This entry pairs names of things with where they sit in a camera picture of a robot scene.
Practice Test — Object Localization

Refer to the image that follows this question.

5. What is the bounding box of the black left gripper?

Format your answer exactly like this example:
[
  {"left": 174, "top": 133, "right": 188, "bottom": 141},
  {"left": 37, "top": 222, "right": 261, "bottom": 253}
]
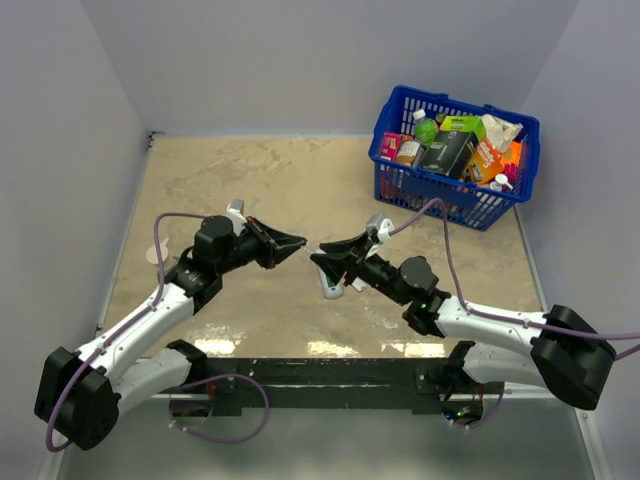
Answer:
[{"left": 217, "top": 216, "right": 306, "bottom": 275}]

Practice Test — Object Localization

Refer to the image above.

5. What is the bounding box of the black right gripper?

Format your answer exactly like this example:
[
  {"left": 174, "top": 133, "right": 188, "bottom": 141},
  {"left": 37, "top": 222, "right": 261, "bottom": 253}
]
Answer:
[{"left": 310, "top": 230, "right": 411, "bottom": 307}]

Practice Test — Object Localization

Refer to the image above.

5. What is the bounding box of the clear handled screwdriver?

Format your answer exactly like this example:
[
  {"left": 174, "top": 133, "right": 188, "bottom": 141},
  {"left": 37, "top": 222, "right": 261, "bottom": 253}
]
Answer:
[{"left": 302, "top": 247, "right": 324, "bottom": 255}]

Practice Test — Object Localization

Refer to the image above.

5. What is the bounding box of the white remote control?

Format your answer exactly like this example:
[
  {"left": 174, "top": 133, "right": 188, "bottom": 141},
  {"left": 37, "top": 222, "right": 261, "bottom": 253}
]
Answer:
[{"left": 317, "top": 267, "right": 344, "bottom": 300}]

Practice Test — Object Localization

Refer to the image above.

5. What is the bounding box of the white battery cover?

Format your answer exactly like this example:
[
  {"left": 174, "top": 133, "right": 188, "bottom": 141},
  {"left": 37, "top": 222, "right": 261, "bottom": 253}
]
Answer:
[{"left": 352, "top": 279, "right": 367, "bottom": 292}]

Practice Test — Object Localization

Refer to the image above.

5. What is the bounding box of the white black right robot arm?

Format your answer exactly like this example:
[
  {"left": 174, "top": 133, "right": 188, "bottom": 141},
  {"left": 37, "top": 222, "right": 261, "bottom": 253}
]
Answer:
[{"left": 311, "top": 233, "right": 616, "bottom": 411}]

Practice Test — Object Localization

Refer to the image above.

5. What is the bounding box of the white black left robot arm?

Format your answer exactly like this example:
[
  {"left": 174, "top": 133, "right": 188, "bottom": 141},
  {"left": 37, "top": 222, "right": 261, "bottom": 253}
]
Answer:
[{"left": 34, "top": 213, "right": 307, "bottom": 453}]

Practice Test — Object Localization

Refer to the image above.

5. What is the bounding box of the blue plastic basket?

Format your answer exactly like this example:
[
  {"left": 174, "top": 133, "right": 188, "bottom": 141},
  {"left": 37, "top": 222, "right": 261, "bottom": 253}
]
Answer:
[{"left": 368, "top": 85, "right": 540, "bottom": 231}]

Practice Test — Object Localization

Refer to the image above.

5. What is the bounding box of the orange jar white label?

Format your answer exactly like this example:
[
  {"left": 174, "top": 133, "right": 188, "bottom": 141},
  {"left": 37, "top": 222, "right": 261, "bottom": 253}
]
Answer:
[{"left": 394, "top": 140, "right": 425, "bottom": 166}]

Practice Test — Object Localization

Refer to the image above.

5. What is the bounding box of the pink box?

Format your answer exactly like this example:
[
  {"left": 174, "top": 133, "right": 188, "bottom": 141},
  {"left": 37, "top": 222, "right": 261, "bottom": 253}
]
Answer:
[{"left": 378, "top": 132, "right": 407, "bottom": 161}]

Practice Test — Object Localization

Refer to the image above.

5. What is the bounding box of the beige round paddle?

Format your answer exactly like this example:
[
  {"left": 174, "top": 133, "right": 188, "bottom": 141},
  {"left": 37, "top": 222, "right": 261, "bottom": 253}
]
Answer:
[{"left": 145, "top": 238, "right": 169, "bottom": 266}]

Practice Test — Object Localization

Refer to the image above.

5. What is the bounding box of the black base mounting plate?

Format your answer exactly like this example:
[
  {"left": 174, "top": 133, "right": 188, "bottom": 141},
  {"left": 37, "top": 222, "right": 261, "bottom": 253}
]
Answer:
[{"left": 149, "top": 356, "right": 504, "bottom": 419}]

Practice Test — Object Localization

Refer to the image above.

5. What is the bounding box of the black green razor box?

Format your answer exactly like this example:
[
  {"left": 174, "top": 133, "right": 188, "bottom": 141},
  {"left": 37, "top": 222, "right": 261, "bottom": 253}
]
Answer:
[{"left": 414, "top": 115, "right": 486, "bottom": 180}]

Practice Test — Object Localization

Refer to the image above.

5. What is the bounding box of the green bottle white cap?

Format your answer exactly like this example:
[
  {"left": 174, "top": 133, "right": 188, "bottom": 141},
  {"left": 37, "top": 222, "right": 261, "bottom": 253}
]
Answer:
[{"left": 412, "top": 109, "right": 439, "bottom": 147}]

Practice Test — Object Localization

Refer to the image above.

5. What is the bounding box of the orange razor package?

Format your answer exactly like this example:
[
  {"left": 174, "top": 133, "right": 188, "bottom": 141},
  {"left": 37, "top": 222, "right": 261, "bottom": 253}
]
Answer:
[{"left": 461, "top": 138, "right": 504, "bottom": 186}]

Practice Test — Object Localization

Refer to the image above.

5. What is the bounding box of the white crumpled bag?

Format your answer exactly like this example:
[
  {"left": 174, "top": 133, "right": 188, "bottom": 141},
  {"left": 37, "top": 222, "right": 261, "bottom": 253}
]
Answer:
[{"left": 481, "top": 114, "right": 523, "bottom": 153}]

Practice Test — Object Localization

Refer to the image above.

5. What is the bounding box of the bright orange package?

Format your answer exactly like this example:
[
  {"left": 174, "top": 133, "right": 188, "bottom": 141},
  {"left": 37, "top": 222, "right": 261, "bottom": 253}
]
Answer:
[{"left": 501, "top": 141, "right": 522, "bottom": 168}]

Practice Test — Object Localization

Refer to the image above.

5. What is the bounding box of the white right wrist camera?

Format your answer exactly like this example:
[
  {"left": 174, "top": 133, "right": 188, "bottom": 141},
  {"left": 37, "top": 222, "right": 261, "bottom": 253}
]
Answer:
[{"left": 365, "top": 214, "right": 394, "bottom": 245}]

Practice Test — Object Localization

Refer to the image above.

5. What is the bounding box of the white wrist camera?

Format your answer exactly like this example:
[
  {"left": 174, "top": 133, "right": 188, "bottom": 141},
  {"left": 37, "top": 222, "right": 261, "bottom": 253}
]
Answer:
[
  {"left": 365, "top": 214, "right": 394, "bottom": 245},
  {"left": 225, "top": 198, "right": 246, "bottom": 234}
]

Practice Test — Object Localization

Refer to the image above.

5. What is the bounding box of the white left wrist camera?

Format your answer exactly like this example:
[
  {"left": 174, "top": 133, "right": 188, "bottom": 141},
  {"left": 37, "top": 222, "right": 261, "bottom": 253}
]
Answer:
[{"left": 225, "top": 198, "right": 246, "bottom": 234}]

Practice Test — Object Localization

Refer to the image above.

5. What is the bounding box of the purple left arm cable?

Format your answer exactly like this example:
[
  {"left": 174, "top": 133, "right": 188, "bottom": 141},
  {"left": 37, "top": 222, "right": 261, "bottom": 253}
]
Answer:
[{"left": 44, "top": 212, "right": 216, "bottom": 453}]

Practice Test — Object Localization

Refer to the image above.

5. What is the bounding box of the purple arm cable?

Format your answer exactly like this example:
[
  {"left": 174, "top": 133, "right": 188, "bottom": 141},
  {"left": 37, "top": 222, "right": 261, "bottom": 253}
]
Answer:
[
  {"left": 44, "top": 212, "right": 216, "bottom": 453},
  {"left": 389, "top": 197, "right": 640, "bottom": 361}
]

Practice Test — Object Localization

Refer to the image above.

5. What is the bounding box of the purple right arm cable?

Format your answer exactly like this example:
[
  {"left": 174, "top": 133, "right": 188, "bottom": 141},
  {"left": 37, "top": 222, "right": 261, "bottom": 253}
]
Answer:
[{"left": 389, "top": 197, "right": 640, "bottom": 361}]

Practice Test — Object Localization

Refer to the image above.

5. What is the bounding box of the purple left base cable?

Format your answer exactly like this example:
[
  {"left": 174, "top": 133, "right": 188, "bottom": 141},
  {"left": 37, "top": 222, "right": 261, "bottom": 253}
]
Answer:
[{"left": 168, "top": 373, "right": 272, "bottom": 445}]

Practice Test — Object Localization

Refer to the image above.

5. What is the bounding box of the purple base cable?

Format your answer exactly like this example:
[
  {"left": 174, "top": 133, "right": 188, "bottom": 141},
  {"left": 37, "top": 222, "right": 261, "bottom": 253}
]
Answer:
[
  {"left": 168, "top": 373, "right": 272, "bottom": 445},
  {"left": 448, "top": 384, "right": 506, "bottom": 431}
]

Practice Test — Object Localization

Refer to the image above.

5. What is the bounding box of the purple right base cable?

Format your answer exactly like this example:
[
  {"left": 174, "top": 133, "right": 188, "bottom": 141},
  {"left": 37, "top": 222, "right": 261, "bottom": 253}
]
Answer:
[{"left": 448, "top": 384, "right": 506, "bottom": 431}]

